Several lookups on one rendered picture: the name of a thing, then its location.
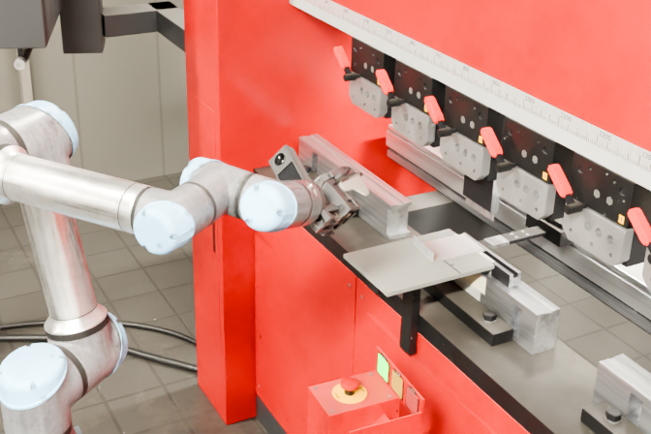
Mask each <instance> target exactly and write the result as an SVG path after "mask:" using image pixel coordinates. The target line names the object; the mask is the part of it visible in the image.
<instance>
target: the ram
mask: <svg viewBox="0 0 651 434"><path fill-rule="evenodd" d="M330 1H332V2H334V3H336V4H338V5H340V6H342V7H345V8H347V9H349V10H351V11H353V12H355V13H357V14H359V15H361V16H365V17H367V18H369V19H371V20H373V21H375V22H377V23H379V24H381V25H383V26H385V27H387V28H389V29H391V30H393V31H395V32H397V33H399V34H401V35H403V36H406V37H408V38H410V39H412V40H414V41H416V42H418V43H420V44H422V45H424V46H427V47H430V48H432V49H434V50H436V51H438V52H440V53H442V54H444V55H446V56H448V57H450V58H452V59H454V60H456V61H458V62H460V63H462V64H464V65H467V66H469V67H471V68H473V69H475V70H477V71H479V72H481V73H483V74H485V75H488V76H490V77H492V78H495V79H497V80H499V81H501V82H503V83H504V84H507V85H509V86H511V87H513V88H515V89H517V90H519V91H521V92H523V93H525V94H528V95H530V96H532V97H534V98H536V99H538V100H540V101H542V102H544V103H546V104H549V105H551V106H553V107H555V108H557V109H559V110H561V111H563V112H565V113H568V114H570V115H572V116H574V117H576V118H578V119H580V120H582V121H584V122H586V123H589V124H591V125H593V126H595V127H597V128H599V129H601V130H603V131H605V132H607V133H610V134H612V135H614V136H615V137H617V138H619V139H621V140H624V141H626V142H629V143H631V144H633V145H635V146H637V147H639V148H641V149H643V150H645V151H647V152H649V153H651V0H330ZM289 3H290V4H291V5H293V6H295V7H297V8H299V9H301V10H303V11H304V12H306V13H308V14H310V15H312V16H314V17H316V18H318V19H320V20H322V21H324V22H326V23H328V24H330V25H332V26H334V27H336V28H338V29H340V30H341V31H343V32H345V33H347V34H349V35H351V36H353V37H355V38H357V39H359V40H361V41H363V42H365V43H367V44H368V45H370V46H372V47H374V48H376V49H378V50H380V51H382V52H384V53H386V54H388V55H390V56H392V57H394V58H395V59H397V60H399V61H401V62H403V63H405V64H407V65H409V66H411V67H413V68H415V69H417V70H419V71H421V72H422V73H424V74H426V75H428V76H430V77H432V78H435V79H437V80H439V81H440V82H442V83H444V84H446V85H448V86H449V87H451V88H453V89H455V90H457V91H459V92H461V93H463V94H465V95H467V96H469V97H471V98H473V99H475V100H476V101H478V102H480V103H482V104H484V105H486V106H488V107H490V108H492V109H495V110H497V111H499V112H501V113H503V114H504V115H505V116H507V117H509V118H511V119H513V120H515V121H517V122H519V123H521V124H523V125H525V126H527V127H529V128H531V129H532V130H534V131H536V132H538V133H540V134H542V135H544V136H546V137H548V138H550V139H552V140H555V141H557V142H558V143H560V144H562V145H564V146H566V147H568V148H569V149H571V150H573V151H575V152H577V153H579V154H581V155H583V156H585V157H586V158H588V159H590V160H592V161H594V162H596V163H598V164H600V165H602V166H604V167H606V168H608V169H610V170H612V171H614V172H616V173H618V174H620V175H622V176H624V177H626V178H628V179H630V180H632V181H633V182H635V183H637V184H639V185H640V186H642V187H644V188H646V189H648V190H650V191H651V172H649V171H647V170H644V169H642V168H640V167H638V166H636V165H634V164H632V163H630V162H628V161H626V160H623V159H621V158H619V157H617V156H615V155H613V154H611V153H609V152H607V151H605V150H603V149H601V148H599V147H598V146H596V145H594V144H592V143H590V142H588V141H586V140H584V139H581V138H579V137H577V136H575V135H573V134H571V133H569V132H567V131H565V130H563V129H561V128H559V127H557V126H555V125H553V124H551V123H549V122H547V121H545V120H543V119H541V118H539V117H537V116H536V115H534V114H532V113H530V112H528V111H526V110H524V109H522V108H519V107H517V106H515V105H513V104H511V103H509V102H507V101H505V100H503V99H501V98H499V97H497V96H495V95H493V94H491V93H489V92H487V91H485V90H483V89H481V88H479V87H477V86H475V85H474V84H472V83H470V82H468V81H466V80H464V79H462V78H460V77H457V76H455V75H453V74H451V73H449V72H447V71H445V70H443V69H441V68H439V67H437V66H435V65H433V64H431V63H429V62H427V61H425V60H423V59H421V58H419V57H417V56H415V55H413V54H412V53H410V52H408V51H406V50H404V49H402V48H400V47H398V46H395V45H393V44H391V43H389V42H387V41H385V40H383V39H381V38H379V37H377V36H375V35H373V34H371V33H369V32H367V31H365V30H363V29H361V28H359V27H357V26H355V25H353V24H351V23H350V22H348V21H346V20H343V19H341V18H339V17H337V16H335V15H332V14H330V13H328V12H326V11H324V10H322V9H320V8H318V7H316V6H314V5H312V4H310V3H308V2H306V1H304V0H289Z"/></svg>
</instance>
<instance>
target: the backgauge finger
mask: <svg viewBox="0 0 651 434"><path fill-rule="evenodd" d="M563 220H564V218H560V219H556V220H552V221H550V220H549V219H547V218H543V219H540V220H537V219H535V218H534V217H532V216H531V215H529V214H527V215H526V224H525V226H526V227H528V229H524V230H520V231H516V232H508V233H504V234H500V235H496V236H492V237H489V238H485V239H484V240H483V242H484V243H485V244H487V245H488V246H490V247H491V248H493V249H494V248H498V247H502V246H506V245H510V244H514V243H516V242H520V241H524V240H528V239H532V238H536V237H540V236H542V237H544V238H545V239H547V240H549V241H550V242H552V243H553V244H555V245H556V246H558V247H563V246H566V245H570V244H574V243H573V242H572V241H570V240H568V238H567V236H566V234H565V231H564V229H563Z"/></svg>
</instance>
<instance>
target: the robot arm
mask: <svg viewBox="0 0 651 434"><path fill-rule="evenodd" d="M77 147H78V132H77V129H76V127H75V125H74V123H73V121H72V120H71V118H70V117H69V116H68V114H67V113H66V112H65V111H63V110H61V109H60V108H59V107H58V106H56V105H54V104H52V103H50V102H46V101H34V102H31V103H28V104H22V105H18V106H16V107H15V108H13V109H11V110H9V111H6V112H4V113H2V114H0V204H11V203H13V202H19V205H20V208H21V212H22V216H23V219H24V223H25V227H26V230H27V233H28V237H29V240H30V244H31V248H32V251H33V255H34V259H35V262H36V266H37V269H38V273H39V276H40V280H41V284H42V287H43V291H44V295H45V298H46V305H47V308H48V312H49V317H48V319H47V320H46V322H45V332H46V338H47V343H34V344H31V346H30V347H26V346H23V347H21V348H19V349H17V350H15V351H13V352H12V353H11V354H9V355H8V356H7V357H6V358H5V359H4V361H3V362H2V364H1V365H0V403H1V410H2V418H3V424H4V431H5V434H77V433H76V431H75V429H74V428H73V425H72V415H71V408H72V406H73V405H74V404H75V403H76V402H78V401H79V400H80V398H81V397H83V396H84V395H85V394H86V393H87V392H89V391H90V390H91V389H92V388H94V387H95V386H96V385H98V384H99V383H100V382H101V381H102V380H103V379H105V378H107V377H109V376H110V375H111V374H112V373H113V372H114V371H115V370H116V368H117V367H118V366H119V365H120V364H121V363H122V362H123V360H124V359H125V357H126V355H127V351H128V339H127V334H126V331H125V329H124V327H123V325H122V324H119V323H118V322H117V318H116V317H115V316H113V315H112V314H111V313H110V312H108V311H107V309H106V307H104V306H103V305H101V304H98V303H97V302H96V299H95V296H94V292H93V288H92V284H91V280H90V276H89V272H88V268H87V264H86V260H85V257H84V253H83V249H82V245H81V241H80V237H79V233H78V226H77V222H76V218H77V219H80V220H84V221H87V222H91V223H95V224H98V225H102V226H105V227H109V228H113V229H116V230H120V231H123V232H126V233H132V234H134V235H135V236H136V239H137V240H138V242H139V244H140V245H141V246H142V247H145V248H146V249H147V251H148V252H150V253H152V254H156V255H166V254H168V253H171V252H172V251H174V250H175V249H178V248H180V247H182V246H184V245H185V244H187V243H188V242H189V241H190V240H191V239H192V238H193V237H194V236H195V235H197V234H198V233H200V232H201V231H203V230H204V229H205V228H207V227H208V226H210V225H211V224H213V223H214V222H215V221H217V220H218V219H219V218H221V217H222V216H223V215H229V216H232V217H234V218H237V219H240V220H243V221H245V222H246V224H247V225H248V226H249V227H250V228H252V229H253V230H255V231H258V232H265V233H276V232H280V231H282V230H285V229H291V228H298V227H304V226H307V225H309V226H310V227H311V228H312V230H313V231H314V232H315V233H320V235H321V236H322V237H324V236H329V235H333V234H335V232H334V231H336V230H338V229H339V228H340V227H341V226H343V225H344V224H346V223H347V222H348V221H349V220H350V219H351V218H352V217H353V216H354V215H355V214H356V211H357V210H358V209H360V208H361V206H360V205H359V204H358V203H357V201H356V200H355V199H354V198H353V197H352V196H351V195H350V194H349V192H348V191H351V190H355V191H357V192H358V193H360V194H362V195H363V196H368V195H369V190H368V189H367V187H366V185H365V184H364V182H363V181H362V179H361V176H363V174H362V172H361V171H360V170H358V169H356V168H351V167H350V166H343V167H340V168H337V169H335V170H333V171H330V172H327V173H324V174H322V175H320V176H319V177H317V178H316V179H315V180H312V179H310V177H309V175H308V173H307V171H306V170H305V168H304V166H303V165H302V163H301V161H300V160H299V158H298V156H297V154H296V152H295V150H294V149H293V148H291V147H290V146H288V145H284V146H283V147H282V148H281V149H280V150H279V151H278V152H277V153H276V154H275V155H274V156H273V157H272V158H271V159H270V160H269V164H270V166H271V168H272V170H273V172H274V174H275V176H276V177H277V179H278V180H276V179H272V178H269V177H266V176H263V175H260V174H256V173H253V172H250V171H248V170H243V169H240V168H237V167H234V166H231V165H228V164H225V163H224V162H222V161H219V160H211V159H207V158H203V157H198V158H195V159H193V160H192V161H190V162H189V164H188V167H187V168H185V169H184V171H183V173H182V175H181V178H180V185H179V186H178V187H176V188H174V189H173V190H171V191H168V190H164V189H160V188H155V187H152V186H148V185H144V184H140V183H137V182H133V181H129V180H125V179H121V178H117V177H113V176H109V175H105V174H101V173H97V172H94V171H91V170H84V169H80V168H76V167H72V166H71V163H70V159H69V158H71V157H72V156H73V155H74V153H75V152H76V148H77ZM340 188H341V189H342V190H344V191H347V192H345V193H344V192H343V191H342V190H341V189H340Z"/></svg>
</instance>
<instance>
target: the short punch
mask: <svg viewBox="0 0 651 434"><path fill-rule="evenodd" d="M496 181H497V179H495V180H490V181H486V180H485V179H480V180H474V179H472V178H471V177H469V176H467V175H466V174H464V184H463V195H464V196H465V197H466V200H465V203H467V204H468V205H470V206H471V207H473V208H474V209H475V210H476V211H478V212H479V213H481V214H482V215H484V216H485V217H487V218H488V219H490V220H491V221H493V222H494V213H496V212H498V209H499V199H500V194H499V192H498V189H497V186H496Z"/></svg>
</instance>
